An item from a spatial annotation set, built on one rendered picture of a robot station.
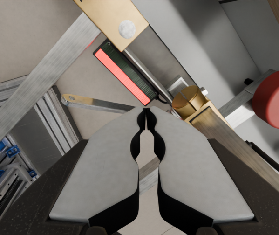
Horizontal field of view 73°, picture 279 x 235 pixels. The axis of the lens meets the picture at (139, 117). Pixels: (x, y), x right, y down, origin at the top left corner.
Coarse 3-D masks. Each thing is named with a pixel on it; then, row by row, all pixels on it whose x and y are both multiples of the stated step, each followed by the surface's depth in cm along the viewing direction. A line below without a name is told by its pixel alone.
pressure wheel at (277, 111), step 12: (276, 72) 26; (264, 84) 26; (276, 84) 24; (264, 96) 25; (276, 96) 24; (252, 108) 28; (264, 108) 25; (276, 108) 25; (264, 120) 27; (276, 120) 26
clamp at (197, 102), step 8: (184, 88) 31; (192, 88) 29; (200, 88) 29; (176, 96) 32; (192, 96) 28; (200, 96) 28; (176, 104) 30; (184, 104) 28; (192, 104) 28; (200, 104) 28; (208, 104) 28; (184, 112) 29; (192, 112) 28; (200, 112) 28; (216, 112) 29; (184, 120) 29; (224, 120) 29
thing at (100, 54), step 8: (96, 56) 40; (104, 56) 40; (104, 64) 40; (112, 64) 41; (112, 72) 41; (120, 72) 42; (120, 80) 42; (128, 80) 42; (128, 88) 43; (136, 88) 43; (136, 96) 44; (144, 96) 44; (144, 104) 45
